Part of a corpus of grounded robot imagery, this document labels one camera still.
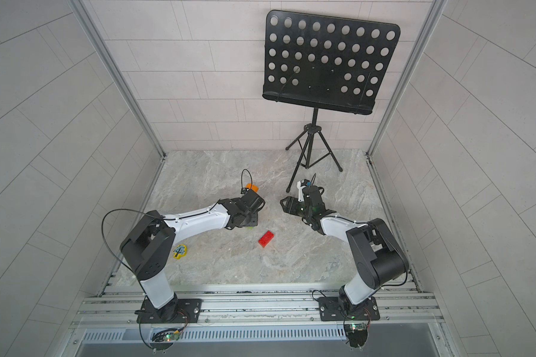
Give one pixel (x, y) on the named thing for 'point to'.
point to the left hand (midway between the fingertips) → (256, 217)
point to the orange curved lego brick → (252, 187)
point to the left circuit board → (164, 339)
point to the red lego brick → (266, 239)
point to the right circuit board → (356, 333)
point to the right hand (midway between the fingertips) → (285, 202)
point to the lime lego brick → (250, 227)
